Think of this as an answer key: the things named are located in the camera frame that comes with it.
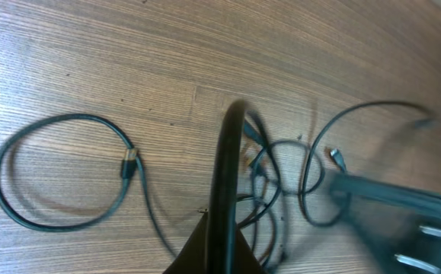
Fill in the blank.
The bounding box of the black usb cable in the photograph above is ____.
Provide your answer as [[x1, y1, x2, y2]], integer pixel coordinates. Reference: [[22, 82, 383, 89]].
[[0, 113, 179, 260], [204, 99, 326, 274], [299, 100, 438, 228]]

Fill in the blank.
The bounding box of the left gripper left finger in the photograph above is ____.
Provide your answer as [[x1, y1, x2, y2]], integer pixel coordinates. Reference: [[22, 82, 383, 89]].
[[164, 213, 208, 274]]

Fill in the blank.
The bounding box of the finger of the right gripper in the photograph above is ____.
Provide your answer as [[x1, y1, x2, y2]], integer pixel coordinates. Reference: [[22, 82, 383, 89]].
[[329, 174, 441, 273]]

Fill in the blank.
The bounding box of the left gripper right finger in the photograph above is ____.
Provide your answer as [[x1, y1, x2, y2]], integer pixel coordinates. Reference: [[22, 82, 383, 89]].
[[235, 229, 266, 274]]

